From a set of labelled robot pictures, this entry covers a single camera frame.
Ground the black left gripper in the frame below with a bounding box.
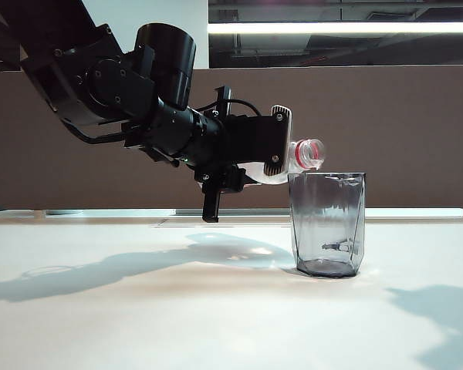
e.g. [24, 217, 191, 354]
[194, 105, 295, 224]

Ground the grey faceted glass cup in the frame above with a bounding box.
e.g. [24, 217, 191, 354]
[287, 172, 368, 279]

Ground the black camera cable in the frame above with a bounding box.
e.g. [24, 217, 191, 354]
[229, 99, 262, 116]

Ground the white ceiling light strip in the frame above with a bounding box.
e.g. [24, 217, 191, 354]
[208, 22, 463, 35]

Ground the brown desk partition panel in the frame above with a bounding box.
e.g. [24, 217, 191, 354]
[0, 68, 463, 211]

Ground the clear red-label water bottle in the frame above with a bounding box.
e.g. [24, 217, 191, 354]
[237, 137, 327, 186]

